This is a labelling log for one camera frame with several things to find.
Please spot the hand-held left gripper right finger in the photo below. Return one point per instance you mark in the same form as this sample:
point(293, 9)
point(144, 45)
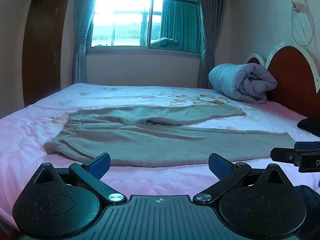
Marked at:
point(220, 166)

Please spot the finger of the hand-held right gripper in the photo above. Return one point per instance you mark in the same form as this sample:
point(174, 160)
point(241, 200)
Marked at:
point(307, 145)
point(283, 155)

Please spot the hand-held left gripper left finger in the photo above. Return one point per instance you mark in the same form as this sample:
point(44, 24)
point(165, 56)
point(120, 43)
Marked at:
point(101, 165)

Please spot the grey fleece pants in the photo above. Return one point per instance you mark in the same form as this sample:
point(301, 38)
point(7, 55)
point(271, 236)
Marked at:
point(150, 140)

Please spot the black object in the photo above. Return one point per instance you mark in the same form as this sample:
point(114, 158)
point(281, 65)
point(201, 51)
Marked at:
point(310, 127)

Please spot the red and white headboard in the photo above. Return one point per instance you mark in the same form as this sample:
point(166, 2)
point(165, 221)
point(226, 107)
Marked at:
point(290, 77)

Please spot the bed with pink sheet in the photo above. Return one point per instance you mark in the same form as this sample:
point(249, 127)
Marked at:
point(25, 135)

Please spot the rolled grey quilt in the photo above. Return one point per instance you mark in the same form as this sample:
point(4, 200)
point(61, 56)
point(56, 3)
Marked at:
point(235, 82)

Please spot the grey curtain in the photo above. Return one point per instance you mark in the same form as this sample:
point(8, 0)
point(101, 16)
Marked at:
point(207, 42)
point(81, 42)

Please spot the brown wooden door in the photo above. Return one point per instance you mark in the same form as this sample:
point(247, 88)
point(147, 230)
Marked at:
point(42, 42)

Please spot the window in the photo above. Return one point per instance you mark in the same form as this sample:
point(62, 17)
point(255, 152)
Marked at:
point(140, 17)

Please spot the white wall socket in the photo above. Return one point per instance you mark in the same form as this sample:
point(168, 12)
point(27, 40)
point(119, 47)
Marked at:
point(297, 6)

